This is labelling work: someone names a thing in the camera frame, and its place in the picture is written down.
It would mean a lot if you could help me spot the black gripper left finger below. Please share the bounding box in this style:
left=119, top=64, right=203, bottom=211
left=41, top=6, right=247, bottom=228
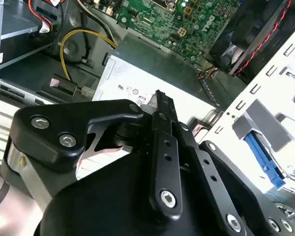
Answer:
left=1, top=89, right=184, bottom=220

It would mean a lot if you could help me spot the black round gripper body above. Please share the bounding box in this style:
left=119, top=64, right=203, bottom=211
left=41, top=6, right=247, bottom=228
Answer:
left=34, top=149, right=229, bottom=236

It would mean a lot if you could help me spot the hard disk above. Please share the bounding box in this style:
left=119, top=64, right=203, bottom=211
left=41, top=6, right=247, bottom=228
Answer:
left=244, top=131, right=295, bottom=190

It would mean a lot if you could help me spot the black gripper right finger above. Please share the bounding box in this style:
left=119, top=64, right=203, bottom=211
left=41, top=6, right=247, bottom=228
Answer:
left=166, top=94, right=295, bottom=236

